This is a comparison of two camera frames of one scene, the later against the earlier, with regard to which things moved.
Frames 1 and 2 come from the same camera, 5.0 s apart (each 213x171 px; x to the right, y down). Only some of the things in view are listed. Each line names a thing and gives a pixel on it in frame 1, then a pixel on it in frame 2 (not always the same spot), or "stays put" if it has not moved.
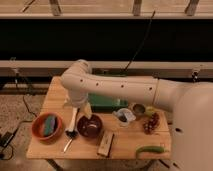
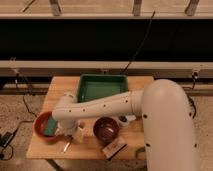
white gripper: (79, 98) to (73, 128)
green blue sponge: (50, 124) stays put
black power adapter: (5, 138) stays put
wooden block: (105, 143) to (112, 149)
